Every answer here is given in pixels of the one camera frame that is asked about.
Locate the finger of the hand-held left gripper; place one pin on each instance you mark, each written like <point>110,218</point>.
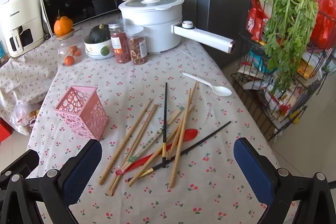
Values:
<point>23,161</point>

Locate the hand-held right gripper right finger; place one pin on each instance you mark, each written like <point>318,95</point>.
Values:
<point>254,174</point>

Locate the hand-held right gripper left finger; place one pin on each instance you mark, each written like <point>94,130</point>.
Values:
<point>81,171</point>

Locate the plain wooden chopstick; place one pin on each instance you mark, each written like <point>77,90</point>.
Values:
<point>173,174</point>
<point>136,175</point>
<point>134,148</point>
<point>194,88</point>
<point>115,188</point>
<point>126,141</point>

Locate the pink perforated utensil holder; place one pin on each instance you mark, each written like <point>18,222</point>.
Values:
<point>84,113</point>

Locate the black chopstick with gold band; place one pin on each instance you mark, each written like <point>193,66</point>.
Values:
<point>210,133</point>
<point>165,98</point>

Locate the bamboo chopstick with green print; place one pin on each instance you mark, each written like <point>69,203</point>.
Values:
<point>146,145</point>
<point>150,140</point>

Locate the red plastic spoon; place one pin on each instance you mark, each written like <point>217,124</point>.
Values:
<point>191,133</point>

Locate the white plastic spoon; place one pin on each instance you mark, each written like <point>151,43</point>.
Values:
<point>221,91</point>

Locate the red box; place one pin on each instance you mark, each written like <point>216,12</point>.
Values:
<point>5,130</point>

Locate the cherry print tablecloth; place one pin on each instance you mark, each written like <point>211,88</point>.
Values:
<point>210,187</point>

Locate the clear plastic bag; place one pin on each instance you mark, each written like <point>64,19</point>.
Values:
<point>21,113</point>

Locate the cherry print furniture cover cloth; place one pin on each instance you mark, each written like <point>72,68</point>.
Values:
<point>26,77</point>

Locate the small orange fruit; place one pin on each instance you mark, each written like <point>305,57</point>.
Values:
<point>68,60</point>
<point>73,50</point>

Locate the teal box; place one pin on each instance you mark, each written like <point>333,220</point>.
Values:
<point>3,52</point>

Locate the blue packet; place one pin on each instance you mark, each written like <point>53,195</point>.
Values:
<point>260,62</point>

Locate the white floral bowl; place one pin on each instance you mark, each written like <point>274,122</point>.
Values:
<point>94,52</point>

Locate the glass jar with wooden lid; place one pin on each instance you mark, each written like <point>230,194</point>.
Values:
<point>61,45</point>

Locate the clear jar of red berries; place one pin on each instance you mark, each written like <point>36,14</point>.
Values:
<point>120,48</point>

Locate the clear jar of dried rings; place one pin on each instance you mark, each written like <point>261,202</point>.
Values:
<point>136,50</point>

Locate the dark green squash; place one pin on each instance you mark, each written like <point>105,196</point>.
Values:
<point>98,33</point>

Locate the orange pumpkin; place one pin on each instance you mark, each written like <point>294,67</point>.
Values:
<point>63,26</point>

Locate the cream air fryer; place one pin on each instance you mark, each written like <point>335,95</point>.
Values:
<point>21,19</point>

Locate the green leafy herb bunch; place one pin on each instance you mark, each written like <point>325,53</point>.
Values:
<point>288,29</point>

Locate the red snack packet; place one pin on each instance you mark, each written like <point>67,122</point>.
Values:
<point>257,22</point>

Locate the red plastic bag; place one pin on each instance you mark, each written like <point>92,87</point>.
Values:
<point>325,19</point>

